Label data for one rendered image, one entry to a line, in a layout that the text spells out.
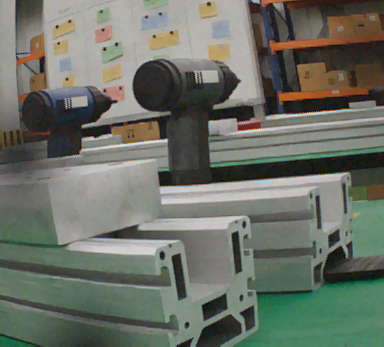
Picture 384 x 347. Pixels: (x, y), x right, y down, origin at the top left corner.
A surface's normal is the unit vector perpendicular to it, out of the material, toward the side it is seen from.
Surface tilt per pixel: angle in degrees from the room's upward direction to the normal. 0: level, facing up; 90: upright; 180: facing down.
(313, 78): 91
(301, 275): 90
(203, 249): 90
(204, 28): 90
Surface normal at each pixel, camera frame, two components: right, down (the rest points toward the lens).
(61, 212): 0.82, -0.07
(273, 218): -0.56, 0.11
